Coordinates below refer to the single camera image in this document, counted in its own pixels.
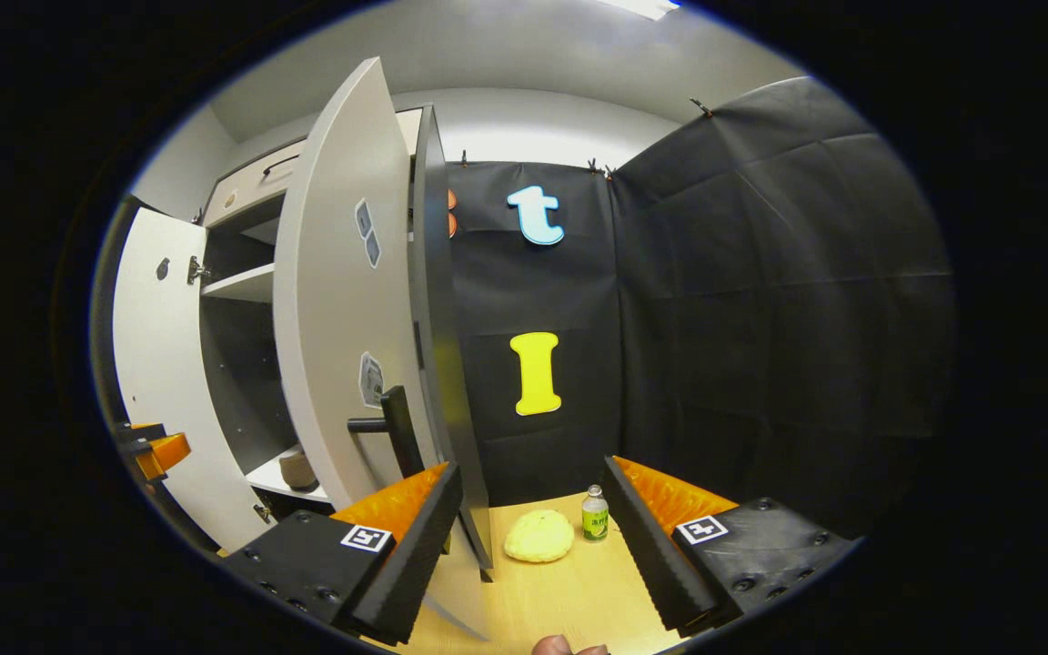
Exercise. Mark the white shoe cabinet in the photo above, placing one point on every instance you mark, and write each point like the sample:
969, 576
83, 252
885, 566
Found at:
438, 364

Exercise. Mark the white cabinet drawer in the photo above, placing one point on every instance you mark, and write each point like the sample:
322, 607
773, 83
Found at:
251, 186

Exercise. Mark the small green label bottle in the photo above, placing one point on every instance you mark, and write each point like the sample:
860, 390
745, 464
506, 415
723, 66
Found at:
595, 520

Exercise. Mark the brown fuzzy shoe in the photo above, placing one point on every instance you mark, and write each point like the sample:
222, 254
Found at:
297, 471

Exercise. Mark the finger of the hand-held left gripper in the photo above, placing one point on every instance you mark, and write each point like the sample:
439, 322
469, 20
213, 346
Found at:
169, 452
140, 431

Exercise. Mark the white cabinet door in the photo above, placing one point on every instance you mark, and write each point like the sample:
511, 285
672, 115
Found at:
160, 364
324, 300

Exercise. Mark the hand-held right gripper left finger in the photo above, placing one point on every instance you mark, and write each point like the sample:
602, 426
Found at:
410, 555

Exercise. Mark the yellow round sponge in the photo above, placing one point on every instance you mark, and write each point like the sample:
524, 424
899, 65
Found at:
538, 537

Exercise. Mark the long ceiling light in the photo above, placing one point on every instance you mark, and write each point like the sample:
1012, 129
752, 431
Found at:
642, 7

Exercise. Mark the metal door hinge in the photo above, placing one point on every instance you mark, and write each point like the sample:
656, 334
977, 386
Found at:
196, 270
262, 512

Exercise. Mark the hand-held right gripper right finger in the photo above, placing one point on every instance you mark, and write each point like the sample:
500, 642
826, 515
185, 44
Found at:
647, 555

